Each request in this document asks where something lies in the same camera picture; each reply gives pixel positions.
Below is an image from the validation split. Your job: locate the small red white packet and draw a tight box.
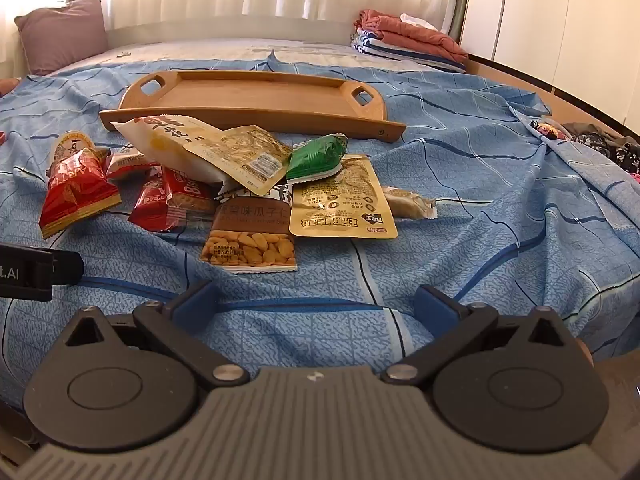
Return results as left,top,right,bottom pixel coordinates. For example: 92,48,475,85
102,146,157,179

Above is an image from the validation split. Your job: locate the pale patterned mattress cover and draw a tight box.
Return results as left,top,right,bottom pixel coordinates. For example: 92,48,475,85
55,40,468,78

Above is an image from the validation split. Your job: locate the blue white striped folded blanket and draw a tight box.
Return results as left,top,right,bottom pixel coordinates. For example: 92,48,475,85
351,27,468,73

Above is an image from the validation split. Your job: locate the blue checked bed sheet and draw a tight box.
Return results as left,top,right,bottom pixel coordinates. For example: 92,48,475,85
0,57,640,411

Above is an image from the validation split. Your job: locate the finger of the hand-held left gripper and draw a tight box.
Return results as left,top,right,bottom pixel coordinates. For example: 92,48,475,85
52,251,84,286

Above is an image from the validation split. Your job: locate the red coffee stick packet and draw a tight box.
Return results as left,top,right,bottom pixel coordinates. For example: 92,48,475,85
127,175,175,233

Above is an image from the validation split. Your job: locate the colourful small doll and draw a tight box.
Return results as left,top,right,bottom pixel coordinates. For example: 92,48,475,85
530,119,571,141

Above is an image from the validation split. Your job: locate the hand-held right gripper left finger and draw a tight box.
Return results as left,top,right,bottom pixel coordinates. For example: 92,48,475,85
64,280,251,388

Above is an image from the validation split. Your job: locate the large white yellow snack bag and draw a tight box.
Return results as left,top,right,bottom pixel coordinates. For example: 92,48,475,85
110,115,232,197

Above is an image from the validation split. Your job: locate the mauve pillow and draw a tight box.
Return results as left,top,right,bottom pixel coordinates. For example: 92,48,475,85
14,0,108,77

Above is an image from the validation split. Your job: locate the green snack packet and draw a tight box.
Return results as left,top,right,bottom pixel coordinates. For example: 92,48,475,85
285,134,348,184

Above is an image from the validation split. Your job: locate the folded blankets stack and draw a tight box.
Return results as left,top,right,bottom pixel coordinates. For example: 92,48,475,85
355,9,469,63

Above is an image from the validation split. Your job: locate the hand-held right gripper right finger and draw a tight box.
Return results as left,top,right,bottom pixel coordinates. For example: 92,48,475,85
381,285,573,386

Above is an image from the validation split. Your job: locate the white folded cloth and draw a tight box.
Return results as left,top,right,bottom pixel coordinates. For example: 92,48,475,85
400,12,437,29

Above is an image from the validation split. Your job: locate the round jelly cup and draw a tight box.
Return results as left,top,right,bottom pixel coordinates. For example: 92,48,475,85
52,131,96,162

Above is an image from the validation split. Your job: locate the red puffy snack bag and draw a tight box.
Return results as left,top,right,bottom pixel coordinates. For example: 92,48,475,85
39,149,122,239

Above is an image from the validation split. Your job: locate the foil snack pouch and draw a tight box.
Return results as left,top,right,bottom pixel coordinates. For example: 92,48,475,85
289,154,398,238

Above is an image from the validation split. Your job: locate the wooden tray with handles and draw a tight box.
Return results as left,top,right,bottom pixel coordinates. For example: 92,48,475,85
99,71,407,143

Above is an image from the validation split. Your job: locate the clear beige candy packet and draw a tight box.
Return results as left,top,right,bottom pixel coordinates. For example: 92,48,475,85
381,186,437,220

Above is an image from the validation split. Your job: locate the tan labelled snack pouch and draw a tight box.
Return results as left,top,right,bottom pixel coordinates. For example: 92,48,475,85
184,125,293,196

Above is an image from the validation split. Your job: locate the dark patterned clothing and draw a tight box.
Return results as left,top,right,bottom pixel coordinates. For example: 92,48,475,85
570,132,640,177

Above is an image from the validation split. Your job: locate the brown melon seed packet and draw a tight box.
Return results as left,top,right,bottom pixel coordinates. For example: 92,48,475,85
200,185,298,273

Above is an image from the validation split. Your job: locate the white wardrobe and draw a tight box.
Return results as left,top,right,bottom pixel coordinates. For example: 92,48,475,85
460,0,640,128

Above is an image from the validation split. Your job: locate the wooden bed frame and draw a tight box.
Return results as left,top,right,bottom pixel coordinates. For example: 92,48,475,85
465,54,640,138

